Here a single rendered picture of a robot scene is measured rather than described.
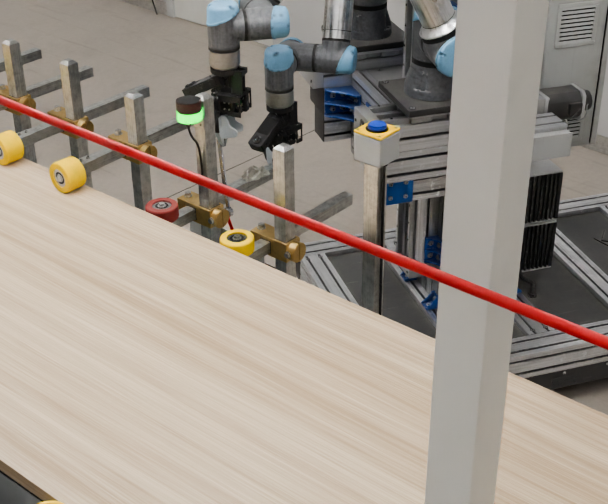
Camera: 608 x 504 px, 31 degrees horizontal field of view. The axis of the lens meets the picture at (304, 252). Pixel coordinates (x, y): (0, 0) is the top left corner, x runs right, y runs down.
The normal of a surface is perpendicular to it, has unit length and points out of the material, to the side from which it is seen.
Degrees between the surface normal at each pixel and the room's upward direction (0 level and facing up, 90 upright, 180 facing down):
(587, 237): 0
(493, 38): 90
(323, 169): 0
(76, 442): 0
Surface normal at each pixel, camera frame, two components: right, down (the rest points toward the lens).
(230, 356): 0.00, -0.86
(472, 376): -0.65, 0.40
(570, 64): 0.30, 0.48
